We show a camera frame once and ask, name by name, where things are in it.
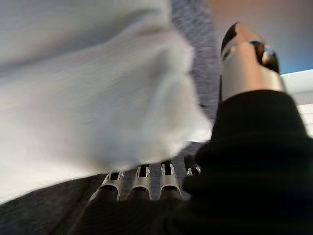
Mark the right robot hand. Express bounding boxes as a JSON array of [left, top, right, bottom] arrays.
[[48, 22, 313, 235]]

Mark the white fringed cushion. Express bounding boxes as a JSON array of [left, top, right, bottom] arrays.
[[0, 0, 213, 204]]

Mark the white slatted panel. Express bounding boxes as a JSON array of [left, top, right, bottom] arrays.
[[280, 72, 313, 137]]

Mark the grey fabric armchair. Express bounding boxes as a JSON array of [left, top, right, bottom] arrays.
[[0, 0, 222, 235]]

